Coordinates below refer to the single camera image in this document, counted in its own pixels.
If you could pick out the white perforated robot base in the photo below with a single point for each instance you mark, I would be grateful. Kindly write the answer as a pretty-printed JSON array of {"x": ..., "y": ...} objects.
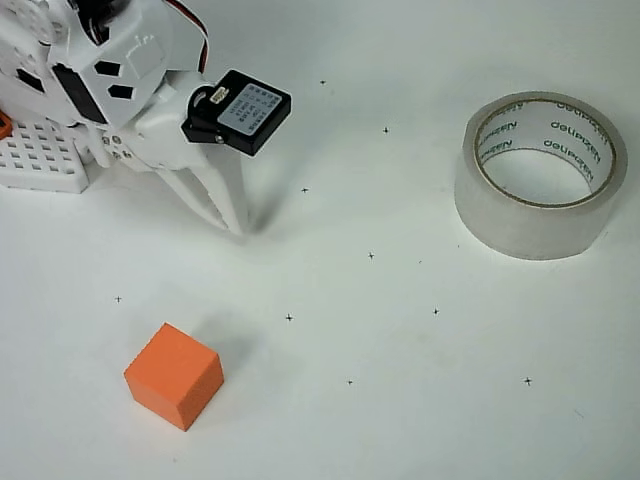
[{"x": 40, "y": 160}]

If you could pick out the white gripper black servos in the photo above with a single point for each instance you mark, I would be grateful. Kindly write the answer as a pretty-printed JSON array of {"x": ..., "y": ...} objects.
[{"x": 176, "y": 144}]

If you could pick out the clear packing tape roll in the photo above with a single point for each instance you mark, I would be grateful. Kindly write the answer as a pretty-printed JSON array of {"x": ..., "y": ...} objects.
[{"x": 500, "y": 225}]

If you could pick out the small orange plastic part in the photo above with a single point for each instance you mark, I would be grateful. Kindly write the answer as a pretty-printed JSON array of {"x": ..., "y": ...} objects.
[{"x": 4, "y": 125}]

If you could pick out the orange cube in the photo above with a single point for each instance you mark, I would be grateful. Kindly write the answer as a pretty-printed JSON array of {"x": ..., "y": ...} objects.
[{"x": 170, "y": 375}]

